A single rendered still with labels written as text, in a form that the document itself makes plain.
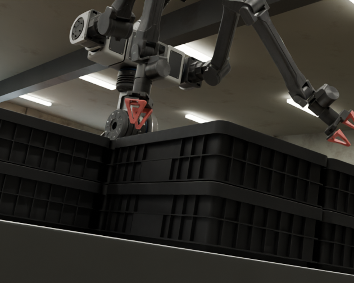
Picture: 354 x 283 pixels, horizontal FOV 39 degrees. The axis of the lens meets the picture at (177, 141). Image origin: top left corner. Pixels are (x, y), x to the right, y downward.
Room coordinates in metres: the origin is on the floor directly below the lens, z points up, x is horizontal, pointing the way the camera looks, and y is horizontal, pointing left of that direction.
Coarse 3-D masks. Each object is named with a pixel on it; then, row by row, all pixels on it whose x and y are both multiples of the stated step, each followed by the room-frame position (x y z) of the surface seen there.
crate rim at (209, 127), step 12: (216, 120) 0.86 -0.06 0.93; (156, 132) 1.03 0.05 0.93; (168, 132) 0.99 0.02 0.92; (180, 132) 0.95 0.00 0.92; (192, 132) 0.92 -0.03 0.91; (204, 132) 0.89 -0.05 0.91; (216, 132) 0.86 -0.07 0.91; (228, 132) 0.86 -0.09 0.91; (240, 132) 0.88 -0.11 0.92; (252, 132) 0.89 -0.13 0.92; (120, 144) 1.15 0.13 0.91; (132, 144) 1.10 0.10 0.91; (264, 144) 0.91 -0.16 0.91; (276, 144) 0.93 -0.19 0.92; (288, 144) 0.95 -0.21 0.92; (300, 156) 0.97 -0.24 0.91; (312, 156) 0.99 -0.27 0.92; (324, 156) 1.01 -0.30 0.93
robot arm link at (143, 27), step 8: (152, 0) 1.46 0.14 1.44; (160, 0) 1.47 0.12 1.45; (144, 8) 1.50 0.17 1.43; (152, 8) 1.47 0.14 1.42; (160, 8) 1.49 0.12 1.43; (144, 16) 1.50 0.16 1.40; (152, 16) 1.48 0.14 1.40; (160, 16) 1.50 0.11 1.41; (144, 24) 1.50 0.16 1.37; (152, 24) 1.50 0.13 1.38; (136, 32) 1.53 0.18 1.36; (144, 32) 1.50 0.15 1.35; (152, 32) 1.51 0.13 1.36; (136, 40) 1.53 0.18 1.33; (144, 40) 1.51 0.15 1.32; (152, 40) 1.52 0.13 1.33; (144, 48) 1.52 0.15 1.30; (152, 48) 1.54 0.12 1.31; (144, 56) 1.54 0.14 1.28
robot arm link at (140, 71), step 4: (140, 64) 1.54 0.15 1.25; (144, 64) 1.54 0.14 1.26; (140, 68) 1.54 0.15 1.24; (144, 68) 1.54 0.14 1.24; (136, 72) 1.55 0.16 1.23; (140, 72) 1.54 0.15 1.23; (144, 72) 1.54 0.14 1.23; (136, 76) 1.55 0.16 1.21; (140, 76) 1.54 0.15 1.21; (144, 76) 1.54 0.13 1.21
